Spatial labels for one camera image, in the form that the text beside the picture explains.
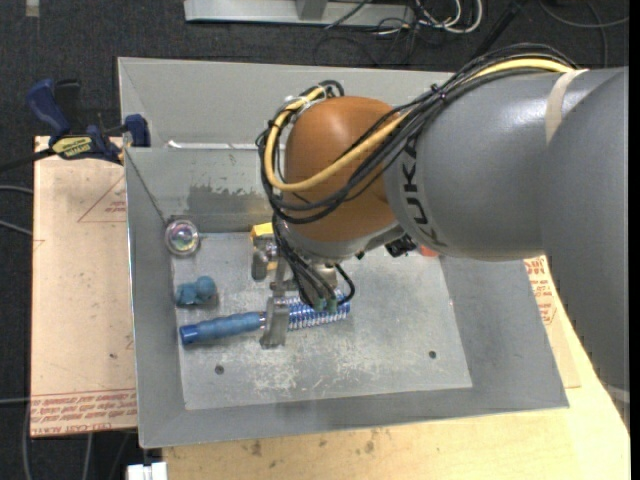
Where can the clear glass ball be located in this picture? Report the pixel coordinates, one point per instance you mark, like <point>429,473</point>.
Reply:
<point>182,237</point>

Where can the blue toy animal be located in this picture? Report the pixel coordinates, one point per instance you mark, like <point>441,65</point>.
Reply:
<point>196,292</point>

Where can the black cylinder on white bracket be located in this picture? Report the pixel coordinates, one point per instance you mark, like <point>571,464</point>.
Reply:
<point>400,246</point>

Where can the grey metal bin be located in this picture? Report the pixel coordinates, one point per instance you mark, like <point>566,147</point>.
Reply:
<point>350,363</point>

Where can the brown cardboard board red print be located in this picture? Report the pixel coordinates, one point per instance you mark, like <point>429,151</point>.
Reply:
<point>80,288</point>

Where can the yellow block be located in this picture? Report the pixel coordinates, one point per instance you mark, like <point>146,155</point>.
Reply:
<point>261,231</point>

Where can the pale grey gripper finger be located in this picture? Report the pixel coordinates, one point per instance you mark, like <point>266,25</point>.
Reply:
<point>262,264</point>
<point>274,327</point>

